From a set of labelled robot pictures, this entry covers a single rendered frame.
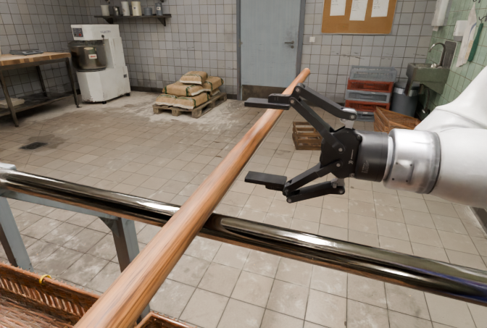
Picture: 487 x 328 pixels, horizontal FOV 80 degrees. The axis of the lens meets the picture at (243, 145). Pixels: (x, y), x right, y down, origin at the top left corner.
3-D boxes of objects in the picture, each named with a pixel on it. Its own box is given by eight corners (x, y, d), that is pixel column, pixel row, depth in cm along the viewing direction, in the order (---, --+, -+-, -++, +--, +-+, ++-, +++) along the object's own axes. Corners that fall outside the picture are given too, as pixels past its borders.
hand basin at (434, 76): (435, 122, 351) (457, 42, 314) (402, 119, 361) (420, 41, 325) (427, 111, 391) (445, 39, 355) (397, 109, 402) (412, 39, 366)
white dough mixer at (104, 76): (98, 107, 502) (82, 24, 450) (72, 104, 519) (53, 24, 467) (133, 95, 582) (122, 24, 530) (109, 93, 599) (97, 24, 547)
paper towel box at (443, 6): (444, 31, 362) (453, -2, 348) (434, 31, 366) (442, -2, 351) (438, 30, 387) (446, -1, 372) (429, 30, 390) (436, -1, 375)
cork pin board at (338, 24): (391, 35, 430) (402, -23, 401) (319, 34, 461) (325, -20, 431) (391, 35, 432) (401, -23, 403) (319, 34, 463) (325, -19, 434)
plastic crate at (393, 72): (395, 82, 398) (398, 70, 392) (349, 80, 416) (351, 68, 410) (391, 77, 433) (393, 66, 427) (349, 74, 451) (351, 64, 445)
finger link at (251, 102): (288, 110, 43) (288, 105, 43) (243, 106, 45) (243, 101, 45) (291, 105, 46) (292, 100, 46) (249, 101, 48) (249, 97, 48)
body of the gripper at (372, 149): (394, 140, 38) (322, 132, 41) (382, 195, 42) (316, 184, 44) (387, 122, 45) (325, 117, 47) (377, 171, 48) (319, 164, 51)
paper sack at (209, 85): (210, 93, 485) (209, 82, 478) (191, 91, 497) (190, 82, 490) (225, 84, 537) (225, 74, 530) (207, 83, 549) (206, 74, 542)
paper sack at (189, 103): (193, 111, 437) (191, 101, 430) (172, 108, 449) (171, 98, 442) (211, 100, 489) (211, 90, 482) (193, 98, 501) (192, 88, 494)
